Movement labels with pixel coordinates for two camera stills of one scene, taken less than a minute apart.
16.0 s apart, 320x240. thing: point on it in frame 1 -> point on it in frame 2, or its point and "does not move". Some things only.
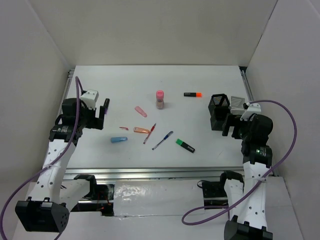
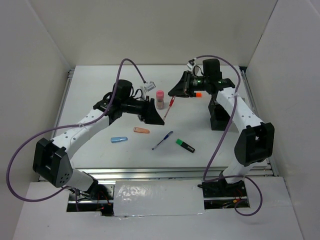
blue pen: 164,139 does not move
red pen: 149,133 -> 170,105
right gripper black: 250,120 -> 183,88
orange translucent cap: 139,129 does not move
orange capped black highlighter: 197,94 does not move
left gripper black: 96,122 -> 149,114
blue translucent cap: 119,139 does not move
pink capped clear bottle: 160,96 does not move
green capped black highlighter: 180,142 does not move
